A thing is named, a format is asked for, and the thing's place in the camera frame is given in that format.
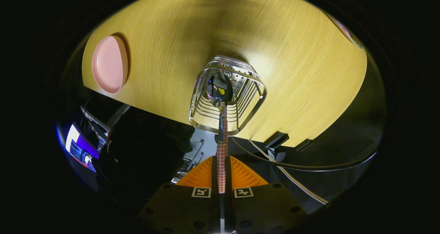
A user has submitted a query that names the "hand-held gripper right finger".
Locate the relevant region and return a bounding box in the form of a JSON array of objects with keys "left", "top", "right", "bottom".
[{"left": 225, "top": 156, "right": 310, "bottom": 234}]

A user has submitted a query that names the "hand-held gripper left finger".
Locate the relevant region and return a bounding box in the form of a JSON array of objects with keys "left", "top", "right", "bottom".
[{"left": 137, "top": 156, "right": 220, "bottom": 234}]

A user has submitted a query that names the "spoon with red checked handle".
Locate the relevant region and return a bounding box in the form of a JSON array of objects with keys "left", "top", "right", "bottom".
[{"left": 206, "top": 72, "right": 233, "bottom": 194}]

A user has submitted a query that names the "large black table clamp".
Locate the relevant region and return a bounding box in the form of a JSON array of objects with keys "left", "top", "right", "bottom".
[{"left": 264, "top": 131, "right": 290, "bottom": 162}]

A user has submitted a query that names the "small black table clamp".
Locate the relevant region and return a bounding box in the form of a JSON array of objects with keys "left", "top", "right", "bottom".
[{"left": 295, "top": 139, "right": 313, "bottom": 152}]

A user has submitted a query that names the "laptop with lit screen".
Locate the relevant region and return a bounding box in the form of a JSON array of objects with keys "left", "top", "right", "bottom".
[{"left": 65, "top": 123, "right": 100, "bottom": 172}]

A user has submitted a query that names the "pink oval plate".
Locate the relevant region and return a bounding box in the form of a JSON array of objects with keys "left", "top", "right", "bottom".
[{"left": 91, "top": 35, "right": 128, "bottom": 94}]

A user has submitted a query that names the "plate of meat and vegetables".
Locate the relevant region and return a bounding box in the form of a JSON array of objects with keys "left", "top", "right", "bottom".
[{"left": 327, "top": 14, "right": 363, "bottom": 50}]

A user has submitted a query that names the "thin white cable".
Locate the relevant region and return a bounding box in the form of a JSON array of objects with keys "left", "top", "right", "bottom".
[{"left": 249, "top": 140, "right": 329, "bottom": 205}]

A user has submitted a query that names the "thick black cable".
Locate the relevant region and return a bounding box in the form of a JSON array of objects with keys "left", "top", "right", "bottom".
[{"left": 231, "top": 137, "right": 378, "bottom": 172}]

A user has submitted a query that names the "silver wire metal basket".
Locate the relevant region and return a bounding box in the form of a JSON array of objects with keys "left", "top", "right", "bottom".
[{"left": 189, "top": 55, "right": 267, "bottom": 136}]

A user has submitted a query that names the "grey metal frame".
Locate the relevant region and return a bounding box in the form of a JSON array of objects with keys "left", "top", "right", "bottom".
[{"left": 80, "top": 103, "right": 131, "bottom": 148}]

